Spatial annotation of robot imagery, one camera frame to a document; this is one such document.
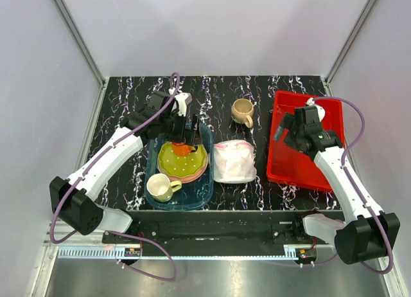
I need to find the orange cup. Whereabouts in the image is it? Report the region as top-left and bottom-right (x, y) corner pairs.
(171, 143), (197, 156)

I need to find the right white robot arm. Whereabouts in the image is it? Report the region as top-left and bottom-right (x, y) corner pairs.
(274, 105), (400, 274)

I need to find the yellow-green dotted plate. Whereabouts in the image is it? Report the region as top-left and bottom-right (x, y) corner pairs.
(157, 142), (208, 178)

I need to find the pale yellow mug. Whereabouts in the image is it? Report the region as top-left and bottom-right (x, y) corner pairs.
(146, 174), (182, 203)

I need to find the purple cable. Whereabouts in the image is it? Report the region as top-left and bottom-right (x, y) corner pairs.
(298, 96), (394, 275)
(51, 72), (180, 281)

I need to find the pink plate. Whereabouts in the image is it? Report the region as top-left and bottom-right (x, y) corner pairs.
(157, 161), (208, 184)

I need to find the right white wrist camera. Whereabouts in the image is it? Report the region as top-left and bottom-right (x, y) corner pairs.
(306, 98), (326, 122)

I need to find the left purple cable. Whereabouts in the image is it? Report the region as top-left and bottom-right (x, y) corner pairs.
(51, 72), (180, 281)

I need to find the red plastic bin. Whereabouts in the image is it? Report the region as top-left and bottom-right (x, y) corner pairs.
(267, 91), (345, 192)

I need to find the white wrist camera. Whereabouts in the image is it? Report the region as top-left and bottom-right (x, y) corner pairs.
(173, 93), (192, 116)
(306, 98), (326, 122)

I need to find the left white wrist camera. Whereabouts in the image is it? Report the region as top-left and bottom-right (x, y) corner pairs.
(173, 93), (192, 116)

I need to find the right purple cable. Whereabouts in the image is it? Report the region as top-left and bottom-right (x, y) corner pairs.
(298, 96), (394, 275)

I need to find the beige ceramic mug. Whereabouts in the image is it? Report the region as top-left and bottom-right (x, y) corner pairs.
(231, 98), (254, 129)

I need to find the teal transparent tray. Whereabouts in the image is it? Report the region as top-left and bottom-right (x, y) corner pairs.
(144, 123), (214, 211)

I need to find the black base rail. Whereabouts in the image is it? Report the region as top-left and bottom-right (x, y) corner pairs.
(102, 211), (324, 260)

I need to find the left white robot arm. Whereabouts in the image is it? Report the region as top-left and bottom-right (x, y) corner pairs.
(49, 88), (202, 243)

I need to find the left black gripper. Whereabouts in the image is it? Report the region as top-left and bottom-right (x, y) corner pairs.
(160, 111), (202, 146)

